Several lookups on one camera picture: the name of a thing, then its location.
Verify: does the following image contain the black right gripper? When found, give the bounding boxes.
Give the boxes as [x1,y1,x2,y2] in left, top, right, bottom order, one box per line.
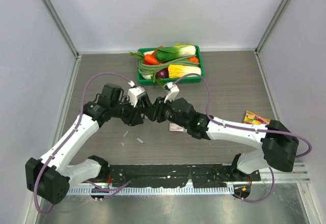
[142,96,189,129]

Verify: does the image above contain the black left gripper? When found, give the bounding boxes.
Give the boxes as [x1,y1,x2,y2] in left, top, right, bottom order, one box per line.
[111,96,144,126]

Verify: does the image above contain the red white staple box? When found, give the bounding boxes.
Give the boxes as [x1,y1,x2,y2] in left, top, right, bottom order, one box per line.
[169,123,187,132]

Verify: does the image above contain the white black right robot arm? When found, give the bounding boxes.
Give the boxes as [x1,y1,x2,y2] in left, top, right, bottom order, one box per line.
[147,97,298,181]

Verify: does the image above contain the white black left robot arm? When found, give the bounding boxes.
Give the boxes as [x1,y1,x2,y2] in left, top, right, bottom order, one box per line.
[25,83,147,205]

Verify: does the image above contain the purple red onion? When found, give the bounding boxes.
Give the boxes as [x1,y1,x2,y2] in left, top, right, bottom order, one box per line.
[155,69,169,78]

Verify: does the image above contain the yellow white napa cabbage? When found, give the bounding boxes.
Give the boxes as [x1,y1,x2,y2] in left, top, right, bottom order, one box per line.
[168,65,202,79]

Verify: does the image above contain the green long beans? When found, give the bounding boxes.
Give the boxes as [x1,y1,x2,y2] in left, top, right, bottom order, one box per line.
[137,55,199,80]

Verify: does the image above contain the small orange carrot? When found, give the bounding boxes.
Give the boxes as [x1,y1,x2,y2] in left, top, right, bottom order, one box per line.
[188,57,199,63]

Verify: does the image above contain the white green bok choy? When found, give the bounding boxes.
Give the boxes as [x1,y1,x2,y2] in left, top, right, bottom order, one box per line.
[154,44,196,62]

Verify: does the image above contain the colourful candy packet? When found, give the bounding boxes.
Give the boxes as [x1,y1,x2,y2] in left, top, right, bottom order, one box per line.
[243,110,271,125]

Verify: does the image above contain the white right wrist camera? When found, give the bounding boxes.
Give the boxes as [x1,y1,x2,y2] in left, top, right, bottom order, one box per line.
[164,82,179,103]

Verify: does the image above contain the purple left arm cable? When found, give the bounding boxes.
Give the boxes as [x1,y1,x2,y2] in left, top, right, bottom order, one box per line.
[33,72,132,215]

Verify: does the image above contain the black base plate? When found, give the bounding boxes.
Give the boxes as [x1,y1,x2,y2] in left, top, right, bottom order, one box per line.
[90,164,261,188]

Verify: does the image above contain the slotted cable duct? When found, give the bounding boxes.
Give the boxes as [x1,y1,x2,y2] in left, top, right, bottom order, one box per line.
[66,184,234,196]

